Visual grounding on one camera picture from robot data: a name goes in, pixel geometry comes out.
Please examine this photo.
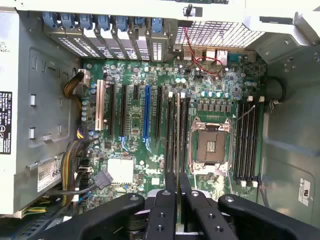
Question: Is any long black expansion slot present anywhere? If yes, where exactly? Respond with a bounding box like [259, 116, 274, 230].
[154, 86, 163, 140]
[107, 82, 116, 135]
[119, 83, 128, 137]

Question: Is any wire bundle with white plug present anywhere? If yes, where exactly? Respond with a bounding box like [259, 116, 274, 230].
[63, 69, 91, 111]

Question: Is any black RAM slot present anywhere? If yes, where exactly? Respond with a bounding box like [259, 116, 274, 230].
[185, 96, 191, 175]
[238, 99, 249, 187]
[164, 92, 174, 176]
[244, 98, 254, 188]
[249, 96, 261, 188]
[179, 92, 187, 176]
[233, 101, 244, 187]

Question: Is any blue expansion slot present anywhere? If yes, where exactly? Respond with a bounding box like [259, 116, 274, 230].
[142, 84, 152, 140]

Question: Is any black printed label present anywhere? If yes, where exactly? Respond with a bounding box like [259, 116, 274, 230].
[0, 90, 17, 156]

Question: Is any white expansion slot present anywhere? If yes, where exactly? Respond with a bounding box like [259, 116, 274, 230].
[95, 79, 106, 132]

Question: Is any small white certification sticker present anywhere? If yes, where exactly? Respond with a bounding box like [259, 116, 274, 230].
[298, 178, 313, 206]

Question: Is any white barcode sticker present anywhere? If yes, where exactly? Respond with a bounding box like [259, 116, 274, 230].
[37, 154, 64, 194]

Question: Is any thin grey wire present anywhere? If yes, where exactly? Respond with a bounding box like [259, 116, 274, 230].
[258, 181, 271, 207]

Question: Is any rear port block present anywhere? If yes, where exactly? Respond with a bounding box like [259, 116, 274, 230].
[172, 44, 256, 66]

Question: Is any CPU socket with metal frame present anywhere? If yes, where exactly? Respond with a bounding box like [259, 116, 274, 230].
[189, 115, 235, 176]

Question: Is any silver chipset heatsink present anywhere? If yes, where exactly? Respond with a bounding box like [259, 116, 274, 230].
[107, 157, 135, 185]

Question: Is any yellow and black wire bundle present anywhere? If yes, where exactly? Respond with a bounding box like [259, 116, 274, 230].
[60, 139, 91, 209]

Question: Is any black flat wire connector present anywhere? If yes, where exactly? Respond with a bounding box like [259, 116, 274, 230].
[93, 169, 114, 191]

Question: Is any thin red wire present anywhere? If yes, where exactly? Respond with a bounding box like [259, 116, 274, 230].
[183, 26, 226, 75]

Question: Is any green motherboard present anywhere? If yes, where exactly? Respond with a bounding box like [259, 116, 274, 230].
[81, 58, 266, 202]

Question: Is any grey metal PC case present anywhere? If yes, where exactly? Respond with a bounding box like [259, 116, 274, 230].
[0, 0, 320, 240]

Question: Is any blue card retention clip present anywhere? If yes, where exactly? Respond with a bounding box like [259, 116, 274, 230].
[42, 11, 60, 29]
[60, 12, 76, 30]
[150, 17, 164, 35]
[115, 15, 129, 32]
[133, 16, 147, 28]
[97, 14, 112, 32]
[79, 13, 95, 31]

